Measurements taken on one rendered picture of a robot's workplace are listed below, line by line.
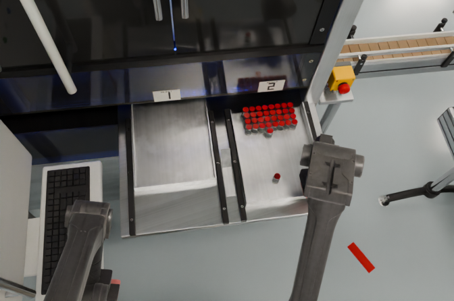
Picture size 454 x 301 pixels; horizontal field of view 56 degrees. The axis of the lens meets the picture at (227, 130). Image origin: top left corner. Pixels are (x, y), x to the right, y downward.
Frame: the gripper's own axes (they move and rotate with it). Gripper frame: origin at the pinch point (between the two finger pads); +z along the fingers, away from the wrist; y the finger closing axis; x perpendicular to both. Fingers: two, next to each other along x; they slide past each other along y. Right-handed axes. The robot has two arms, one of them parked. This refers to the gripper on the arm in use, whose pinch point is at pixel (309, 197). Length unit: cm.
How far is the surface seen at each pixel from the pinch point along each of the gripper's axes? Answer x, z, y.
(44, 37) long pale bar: 67, -54, 18
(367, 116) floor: -71, 78, 89
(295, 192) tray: 3.3, 2.5, 3.3
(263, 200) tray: 14.5, -0.3, 0.3
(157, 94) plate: 45, -17, 32
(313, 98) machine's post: -8.6, -5.6, 35.4
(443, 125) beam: -83, 37, 49
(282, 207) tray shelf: 8.2, 3.5, -1.0
